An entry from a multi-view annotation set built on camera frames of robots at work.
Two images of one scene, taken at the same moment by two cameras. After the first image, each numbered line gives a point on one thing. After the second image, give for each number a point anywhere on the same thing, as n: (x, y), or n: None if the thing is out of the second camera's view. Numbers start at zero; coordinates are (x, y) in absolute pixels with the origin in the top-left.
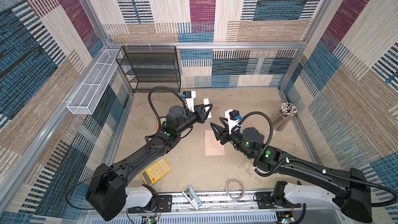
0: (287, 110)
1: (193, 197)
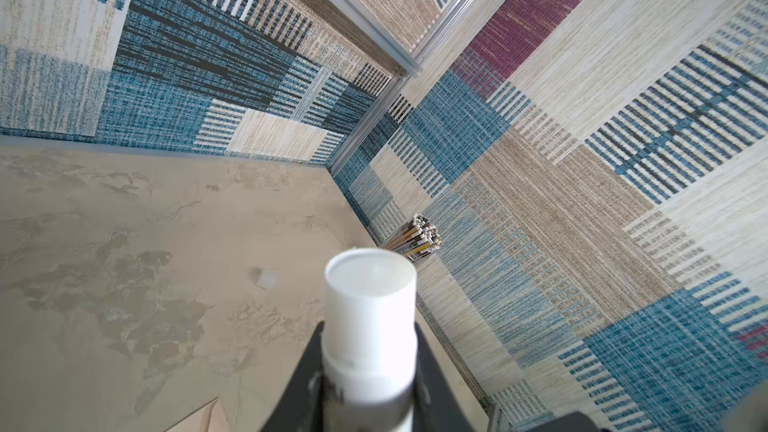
0: (418, 239)
1: None
